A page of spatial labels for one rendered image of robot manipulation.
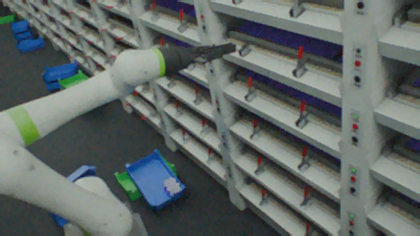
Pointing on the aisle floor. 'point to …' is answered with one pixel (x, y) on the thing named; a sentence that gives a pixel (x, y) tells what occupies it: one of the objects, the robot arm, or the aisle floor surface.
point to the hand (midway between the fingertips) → (225, 49)
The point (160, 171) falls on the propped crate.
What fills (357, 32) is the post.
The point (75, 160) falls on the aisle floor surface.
